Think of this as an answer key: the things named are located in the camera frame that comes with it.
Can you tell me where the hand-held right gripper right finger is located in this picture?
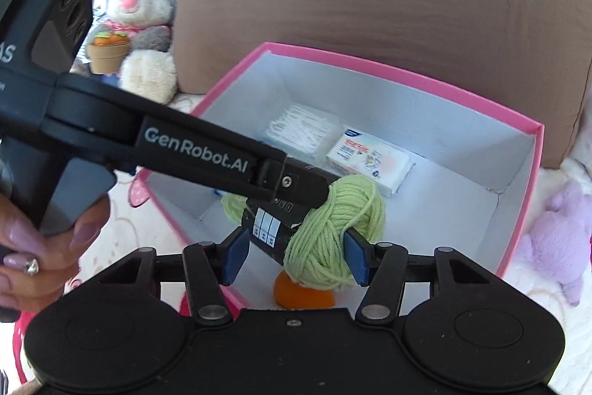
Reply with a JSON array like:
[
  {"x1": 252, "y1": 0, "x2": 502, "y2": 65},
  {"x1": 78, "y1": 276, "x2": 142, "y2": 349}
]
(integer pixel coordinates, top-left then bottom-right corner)
[{"x1": 343, "y1": 227, "x2": 502, "y2": 326}]

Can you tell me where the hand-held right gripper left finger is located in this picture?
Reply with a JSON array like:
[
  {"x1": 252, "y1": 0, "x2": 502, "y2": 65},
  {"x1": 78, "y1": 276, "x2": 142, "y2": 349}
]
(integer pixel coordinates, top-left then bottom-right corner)
[{"x1": 95, "y1": 226, "x2": 250, "y2": 327}]

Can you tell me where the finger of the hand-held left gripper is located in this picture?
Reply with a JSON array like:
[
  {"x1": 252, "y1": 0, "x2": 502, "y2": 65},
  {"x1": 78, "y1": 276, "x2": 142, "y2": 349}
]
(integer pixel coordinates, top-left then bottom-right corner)
[{"x1": 252, "y1": 158, "x2": 342, "y2": 209}]

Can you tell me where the green yarn ball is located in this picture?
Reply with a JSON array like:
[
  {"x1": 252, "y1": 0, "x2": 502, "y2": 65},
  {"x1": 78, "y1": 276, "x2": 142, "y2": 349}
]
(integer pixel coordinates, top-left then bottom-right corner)
[{"x1": 221, "y1": 174, "x2": 387, "y2": 291}]

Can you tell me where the white wet wipes pack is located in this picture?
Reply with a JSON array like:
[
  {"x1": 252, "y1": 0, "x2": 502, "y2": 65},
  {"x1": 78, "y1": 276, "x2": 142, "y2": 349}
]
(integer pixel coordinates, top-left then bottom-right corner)
[{"x1": 326, "y1": 125, "x2": 416, "y2": 198}]

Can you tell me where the pink cardboard box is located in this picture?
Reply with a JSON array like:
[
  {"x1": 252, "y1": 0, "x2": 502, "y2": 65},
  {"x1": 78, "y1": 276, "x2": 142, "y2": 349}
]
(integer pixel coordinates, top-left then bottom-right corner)
[{"x1": 134, "y1": 42, "x2": 545, "y2": 312}]

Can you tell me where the person's left hand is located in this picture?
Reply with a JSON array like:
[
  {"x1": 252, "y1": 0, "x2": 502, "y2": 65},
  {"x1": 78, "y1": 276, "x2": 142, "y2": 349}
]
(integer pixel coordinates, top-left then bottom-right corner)
[{"x1": 0, "y1": 191, "x2": 112, "y2": 315}]

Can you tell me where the clear pack of cotton swabs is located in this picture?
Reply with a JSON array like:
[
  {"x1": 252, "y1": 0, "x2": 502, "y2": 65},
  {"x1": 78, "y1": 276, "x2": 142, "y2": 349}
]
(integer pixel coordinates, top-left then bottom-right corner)
[{"x1": 263, "y1": 103, "x2": 343, "y2": 160}]

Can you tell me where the orange ball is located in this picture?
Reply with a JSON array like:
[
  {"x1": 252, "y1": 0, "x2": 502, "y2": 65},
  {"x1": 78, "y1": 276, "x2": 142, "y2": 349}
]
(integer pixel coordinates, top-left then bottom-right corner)
[{"x1": 273, "y1": 274, "x2": 334, "y2": 309}]

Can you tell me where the red bear printed blanket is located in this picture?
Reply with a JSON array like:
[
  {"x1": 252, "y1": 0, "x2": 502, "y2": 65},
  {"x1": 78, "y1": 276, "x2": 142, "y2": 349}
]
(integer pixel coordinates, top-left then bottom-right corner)
[{"x1": 9, "y1": 90, "x2": 241, "y2": 377}]

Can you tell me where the brown embroidered cushion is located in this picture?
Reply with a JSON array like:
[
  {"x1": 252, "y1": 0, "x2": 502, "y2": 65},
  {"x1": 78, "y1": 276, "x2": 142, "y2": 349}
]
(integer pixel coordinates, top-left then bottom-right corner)
[{"x1": 175, "y1": 0, "x2": 592, "y2": 170}]

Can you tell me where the purple plush toy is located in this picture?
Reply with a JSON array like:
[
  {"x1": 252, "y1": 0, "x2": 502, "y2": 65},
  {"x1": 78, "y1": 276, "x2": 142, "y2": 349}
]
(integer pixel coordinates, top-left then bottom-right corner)
[{"x1": 515, "y1": 180, "x2": 592, "y2": 308}]

